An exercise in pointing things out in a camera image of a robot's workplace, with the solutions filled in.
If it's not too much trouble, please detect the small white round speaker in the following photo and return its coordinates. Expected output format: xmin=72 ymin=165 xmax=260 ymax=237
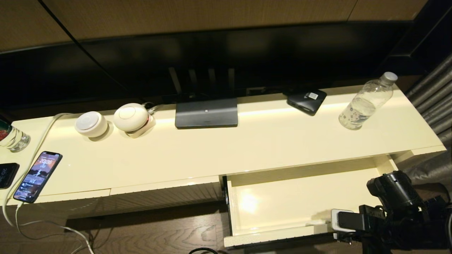
xmin=75 ymin=111 xmax=108 ymax=138

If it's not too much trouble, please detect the wide cream drawer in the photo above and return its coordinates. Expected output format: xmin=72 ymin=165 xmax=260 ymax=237
xmin=222 ymin=155 xmax=399 ymax=249

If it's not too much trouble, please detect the grey router with antennas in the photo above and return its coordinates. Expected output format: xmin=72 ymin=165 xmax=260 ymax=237
xmin=169 ymin=66 xmax=239 ymax=128

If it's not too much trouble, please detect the white dock under dome device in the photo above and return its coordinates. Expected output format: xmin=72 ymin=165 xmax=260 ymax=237
xmin=126 ymin=115 xmax=156 ymax=138

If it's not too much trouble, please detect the grey cable bundle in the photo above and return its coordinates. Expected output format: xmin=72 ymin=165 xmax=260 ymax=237
xmin=143 ymin=101 xmax=166 ymax=114

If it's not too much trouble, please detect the thin black wall cable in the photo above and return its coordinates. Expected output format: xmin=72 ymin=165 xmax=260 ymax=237
xmin=38 ymin=0 xmax=145 ymax=102

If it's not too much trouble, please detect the black smartphone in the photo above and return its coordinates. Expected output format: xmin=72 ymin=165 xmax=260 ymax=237
xmin=0 ymin=163 xmax=20 ymax=189

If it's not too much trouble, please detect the clear plastic water bottle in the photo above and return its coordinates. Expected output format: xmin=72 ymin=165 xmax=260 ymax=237
xmin=338 ymin=72 xmax=399 ymax=130

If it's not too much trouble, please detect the black box with white sticker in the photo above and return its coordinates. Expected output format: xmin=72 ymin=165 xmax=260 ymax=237
xmin=287 ymin=88 xmax=328 ymax=116

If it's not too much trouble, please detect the white dome shaped device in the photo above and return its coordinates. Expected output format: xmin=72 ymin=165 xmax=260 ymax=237
xmin=113 ymin=103 xmax=149 ymax=133

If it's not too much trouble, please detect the cream white low cabinet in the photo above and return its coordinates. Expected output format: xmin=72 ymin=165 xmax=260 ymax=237
xmin=0 ymin=85 xmax=447 ymax=226

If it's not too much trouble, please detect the glass bottle with red label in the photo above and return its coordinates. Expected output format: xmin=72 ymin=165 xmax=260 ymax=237
xmin=0 ymin=119 xmax=31 ymax=152

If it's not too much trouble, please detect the thick white power cable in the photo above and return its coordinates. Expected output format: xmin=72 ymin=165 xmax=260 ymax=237
xmin=2 ymin=112 xmax=96 ymax=254

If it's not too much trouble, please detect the thin white phone cable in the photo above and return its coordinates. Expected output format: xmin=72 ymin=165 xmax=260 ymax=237
xmin=13 ymin=201 xmax=96 ymax=254

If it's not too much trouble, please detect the dark blue smartphone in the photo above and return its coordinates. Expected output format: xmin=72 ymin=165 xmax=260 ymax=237
xmin=13 ymin=151 xmax=63 ymax=204

